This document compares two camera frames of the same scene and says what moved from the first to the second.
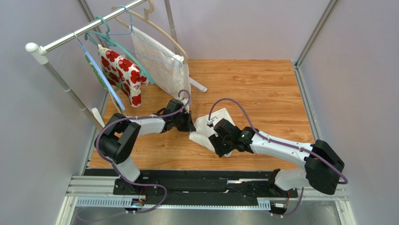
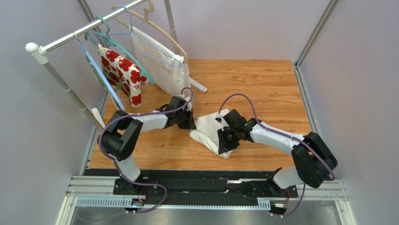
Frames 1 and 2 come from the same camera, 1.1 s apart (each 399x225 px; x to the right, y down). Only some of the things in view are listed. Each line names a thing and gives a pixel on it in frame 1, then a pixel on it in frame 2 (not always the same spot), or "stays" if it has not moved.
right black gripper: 217,146 to 223,141
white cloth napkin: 200,131 stays
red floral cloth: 123,74 stays
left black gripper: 189,122 stays
